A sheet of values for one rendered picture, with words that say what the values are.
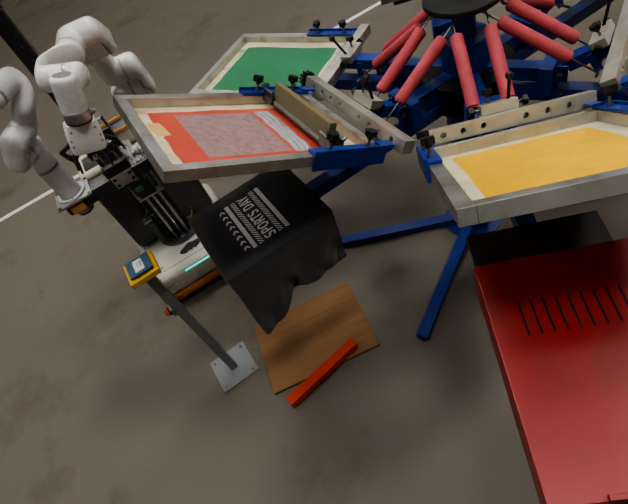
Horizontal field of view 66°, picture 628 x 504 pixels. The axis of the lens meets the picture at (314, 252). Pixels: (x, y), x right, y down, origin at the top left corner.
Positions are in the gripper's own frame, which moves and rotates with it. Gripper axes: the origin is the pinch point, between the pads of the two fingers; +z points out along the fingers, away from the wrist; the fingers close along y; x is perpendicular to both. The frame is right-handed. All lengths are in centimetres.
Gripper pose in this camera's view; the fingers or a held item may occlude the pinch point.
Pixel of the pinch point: (96, 165)
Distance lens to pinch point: 167.3
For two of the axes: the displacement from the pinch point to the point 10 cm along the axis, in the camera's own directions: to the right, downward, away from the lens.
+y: -8.6, 3.6, -3.6
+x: 5.1, 5.7, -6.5
